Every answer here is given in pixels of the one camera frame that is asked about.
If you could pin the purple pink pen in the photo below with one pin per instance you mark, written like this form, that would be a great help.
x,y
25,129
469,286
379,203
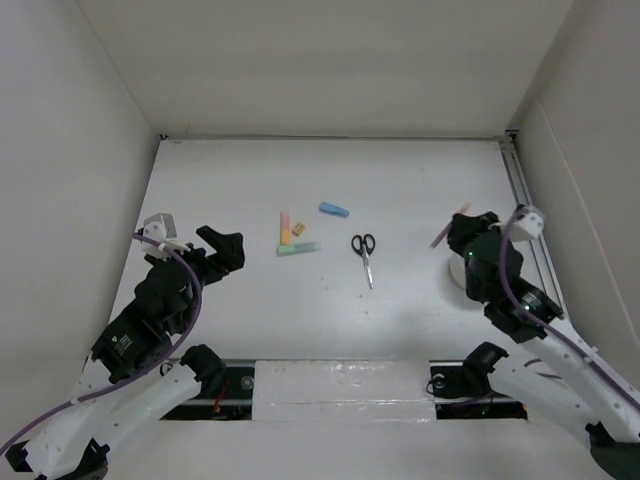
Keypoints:
x,y
443,234

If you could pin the metal rail right side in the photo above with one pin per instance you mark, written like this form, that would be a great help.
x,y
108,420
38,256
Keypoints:
x,y
538,268

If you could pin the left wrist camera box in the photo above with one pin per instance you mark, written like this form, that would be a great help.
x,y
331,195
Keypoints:
x,y
157,235

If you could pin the small yellow sharpener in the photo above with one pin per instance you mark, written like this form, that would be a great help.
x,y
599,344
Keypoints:
x,y
298,229

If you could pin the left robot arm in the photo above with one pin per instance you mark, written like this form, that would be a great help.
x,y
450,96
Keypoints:
x,y
126,381

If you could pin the orange pink highlighter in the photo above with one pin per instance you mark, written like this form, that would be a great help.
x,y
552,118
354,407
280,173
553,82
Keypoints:
x,y
285,232

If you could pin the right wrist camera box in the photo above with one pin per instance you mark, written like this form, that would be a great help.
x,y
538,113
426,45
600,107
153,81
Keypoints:
x,y
527,225

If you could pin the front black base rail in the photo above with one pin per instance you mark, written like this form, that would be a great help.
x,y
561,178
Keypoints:
x,y
233,400

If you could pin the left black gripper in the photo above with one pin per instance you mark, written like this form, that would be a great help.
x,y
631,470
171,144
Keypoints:
x,y
229,256

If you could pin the blue capped marker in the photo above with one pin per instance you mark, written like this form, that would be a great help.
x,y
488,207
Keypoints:
x,y
333,210

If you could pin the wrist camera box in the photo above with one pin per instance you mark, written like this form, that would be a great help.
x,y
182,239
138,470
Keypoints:
x,y
157,235
527,225

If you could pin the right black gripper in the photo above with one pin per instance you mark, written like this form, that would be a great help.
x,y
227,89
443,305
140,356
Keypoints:
x,y
467,225

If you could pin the black handled scissors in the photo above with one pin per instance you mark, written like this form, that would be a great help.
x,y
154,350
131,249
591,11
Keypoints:
x,y
364,245

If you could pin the white round divided container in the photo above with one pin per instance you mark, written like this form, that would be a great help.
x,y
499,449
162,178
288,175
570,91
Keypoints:
x,y
457,271

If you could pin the green highlighter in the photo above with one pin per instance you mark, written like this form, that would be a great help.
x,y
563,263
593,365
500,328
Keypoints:
x,y
298,248

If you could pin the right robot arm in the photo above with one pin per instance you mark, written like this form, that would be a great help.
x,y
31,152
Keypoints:
x,y
591,401

